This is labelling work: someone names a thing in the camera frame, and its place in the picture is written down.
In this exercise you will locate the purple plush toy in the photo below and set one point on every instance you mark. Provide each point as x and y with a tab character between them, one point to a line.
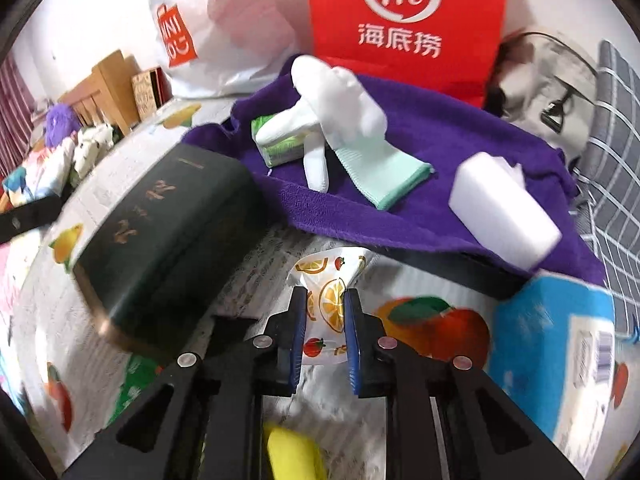
61	122

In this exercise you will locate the red Haidilao paper bag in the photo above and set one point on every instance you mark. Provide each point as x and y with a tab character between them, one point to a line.
448	46

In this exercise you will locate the fruit print tablecloth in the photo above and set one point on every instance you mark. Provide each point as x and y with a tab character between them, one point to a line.
47	321

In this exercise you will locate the white foam sponge block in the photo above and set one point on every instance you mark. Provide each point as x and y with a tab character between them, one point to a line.
489	197

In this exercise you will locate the green tissue packet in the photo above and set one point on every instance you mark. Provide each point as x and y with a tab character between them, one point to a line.
285	151

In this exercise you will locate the dark green rectangular box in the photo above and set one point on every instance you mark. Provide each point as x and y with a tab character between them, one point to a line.
156	263

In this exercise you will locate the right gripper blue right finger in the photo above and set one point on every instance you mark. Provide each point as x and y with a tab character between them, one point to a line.
353	330

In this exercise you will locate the blue grid plaid cushion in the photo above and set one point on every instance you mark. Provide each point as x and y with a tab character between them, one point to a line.
608	177

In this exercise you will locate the green snack packet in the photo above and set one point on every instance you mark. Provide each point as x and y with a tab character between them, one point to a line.
140	372

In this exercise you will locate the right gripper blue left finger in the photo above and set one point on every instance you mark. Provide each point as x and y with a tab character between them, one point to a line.
297	317

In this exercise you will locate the purple towel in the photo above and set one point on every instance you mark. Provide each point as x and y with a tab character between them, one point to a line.
428	126

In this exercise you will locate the white work glove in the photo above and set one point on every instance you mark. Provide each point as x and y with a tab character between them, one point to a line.
335	111

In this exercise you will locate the white Miniso plastic bag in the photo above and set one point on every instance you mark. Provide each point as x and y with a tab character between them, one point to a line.
210	48

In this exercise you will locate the wooden bed headboard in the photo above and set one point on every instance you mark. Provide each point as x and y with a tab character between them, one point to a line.
105	96

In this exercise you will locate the beige canvas backpack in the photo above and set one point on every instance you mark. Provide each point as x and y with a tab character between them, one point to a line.
545	84

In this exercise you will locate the floral bedding pile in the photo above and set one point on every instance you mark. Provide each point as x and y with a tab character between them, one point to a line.
46	172

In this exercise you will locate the fruit print sachet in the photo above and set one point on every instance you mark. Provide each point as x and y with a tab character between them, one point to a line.
325	276

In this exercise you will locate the blue tissue pack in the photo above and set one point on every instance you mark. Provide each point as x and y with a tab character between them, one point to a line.
552	352

